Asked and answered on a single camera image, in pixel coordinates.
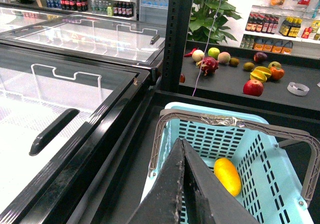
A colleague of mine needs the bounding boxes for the near glass freezer lid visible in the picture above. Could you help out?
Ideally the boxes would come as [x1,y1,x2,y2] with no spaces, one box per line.
[0,44,149,224]

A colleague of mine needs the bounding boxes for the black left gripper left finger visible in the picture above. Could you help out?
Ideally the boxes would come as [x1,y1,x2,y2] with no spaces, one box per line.
[127,139,185,224]

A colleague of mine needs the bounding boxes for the yellow star fruit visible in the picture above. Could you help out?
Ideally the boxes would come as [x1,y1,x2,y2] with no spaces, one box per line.
[250,66,272,83]

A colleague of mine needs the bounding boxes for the green red mango fruit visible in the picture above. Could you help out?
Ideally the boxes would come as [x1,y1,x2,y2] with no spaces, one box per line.
[268,61,282,69]

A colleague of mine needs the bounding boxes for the brown kiwi near starfruit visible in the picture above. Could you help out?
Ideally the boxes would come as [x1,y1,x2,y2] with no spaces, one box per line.
[243,62,255,71]

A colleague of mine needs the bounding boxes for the orange persimmon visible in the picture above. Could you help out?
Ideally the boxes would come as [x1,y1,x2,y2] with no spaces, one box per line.
[270,67,285,80]

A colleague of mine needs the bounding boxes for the red apple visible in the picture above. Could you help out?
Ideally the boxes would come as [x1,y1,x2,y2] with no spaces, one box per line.
[242,79,264,96]

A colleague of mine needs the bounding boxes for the pink dragon fruit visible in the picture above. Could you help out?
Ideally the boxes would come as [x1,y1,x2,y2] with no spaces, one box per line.
[196,56,219,76]

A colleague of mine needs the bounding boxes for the green apple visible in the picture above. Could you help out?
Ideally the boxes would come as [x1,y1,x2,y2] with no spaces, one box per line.
[207,47,220,59]

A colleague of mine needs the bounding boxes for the dark purple fruit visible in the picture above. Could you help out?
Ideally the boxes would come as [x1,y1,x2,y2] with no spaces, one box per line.
[253,52,268,63]

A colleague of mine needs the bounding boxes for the far glass freezer lid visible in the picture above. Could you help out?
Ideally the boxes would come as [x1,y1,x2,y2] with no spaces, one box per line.
[0,14,166,70]

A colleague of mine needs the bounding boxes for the tan peach fruit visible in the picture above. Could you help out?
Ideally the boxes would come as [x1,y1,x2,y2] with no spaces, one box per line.
[217,52,231,64]

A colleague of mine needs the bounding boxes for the yellow mango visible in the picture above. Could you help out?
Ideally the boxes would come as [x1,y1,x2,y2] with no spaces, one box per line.
[213,158,242,197]

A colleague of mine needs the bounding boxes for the black metal shelf post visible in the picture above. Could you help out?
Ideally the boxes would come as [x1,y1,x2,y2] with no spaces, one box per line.
[160,0,193,92]

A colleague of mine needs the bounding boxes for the white tape roll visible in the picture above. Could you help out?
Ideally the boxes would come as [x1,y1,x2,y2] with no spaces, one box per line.
[287,82,310,96]

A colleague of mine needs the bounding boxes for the beige round melon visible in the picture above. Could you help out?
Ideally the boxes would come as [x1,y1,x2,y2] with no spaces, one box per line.
[191,49,205,62]

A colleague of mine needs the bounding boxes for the sauce bottles shelf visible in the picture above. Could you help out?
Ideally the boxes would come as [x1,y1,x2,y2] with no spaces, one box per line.
[243,0,320,59]

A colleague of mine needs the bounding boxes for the light blue plastic shopping basket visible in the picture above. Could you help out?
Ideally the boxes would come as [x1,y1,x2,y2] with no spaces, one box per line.
[142,117,313,224]

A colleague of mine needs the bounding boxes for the black freezer lid handle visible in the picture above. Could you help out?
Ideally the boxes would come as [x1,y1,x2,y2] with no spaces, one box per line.
[29,108,80,156]

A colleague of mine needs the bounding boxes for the green potted plant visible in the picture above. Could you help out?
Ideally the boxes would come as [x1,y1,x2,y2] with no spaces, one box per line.
[187,0,241,44]

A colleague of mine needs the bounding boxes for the glass freezer lid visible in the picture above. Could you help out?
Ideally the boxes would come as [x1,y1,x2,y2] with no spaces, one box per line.
[0,14,166,70]
[0,44,149,224]

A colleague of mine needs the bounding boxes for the brown kiwi near peach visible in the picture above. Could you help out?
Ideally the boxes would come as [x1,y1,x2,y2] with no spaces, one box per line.
[229,57,240,67]

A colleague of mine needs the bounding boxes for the grey basket handle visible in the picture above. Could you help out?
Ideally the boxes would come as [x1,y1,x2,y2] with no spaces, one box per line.
[148,109,320,204]

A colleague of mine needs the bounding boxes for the red chili pepper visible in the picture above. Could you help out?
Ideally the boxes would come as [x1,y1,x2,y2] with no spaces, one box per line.
[184,48,197,57]

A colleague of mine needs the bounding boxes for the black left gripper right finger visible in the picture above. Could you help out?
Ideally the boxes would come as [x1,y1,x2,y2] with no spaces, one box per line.
[182,139,258,224]

